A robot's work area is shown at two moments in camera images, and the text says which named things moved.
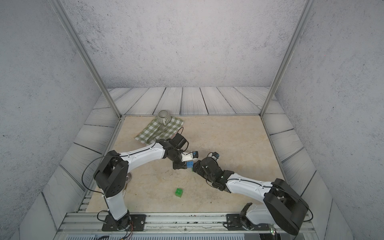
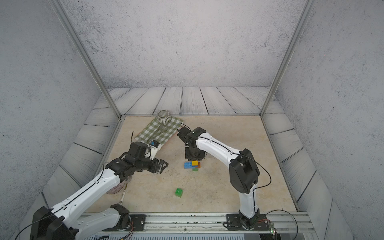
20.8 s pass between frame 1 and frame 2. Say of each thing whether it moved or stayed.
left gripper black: moved
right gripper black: moved
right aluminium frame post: stayed
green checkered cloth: stayed
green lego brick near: stayed
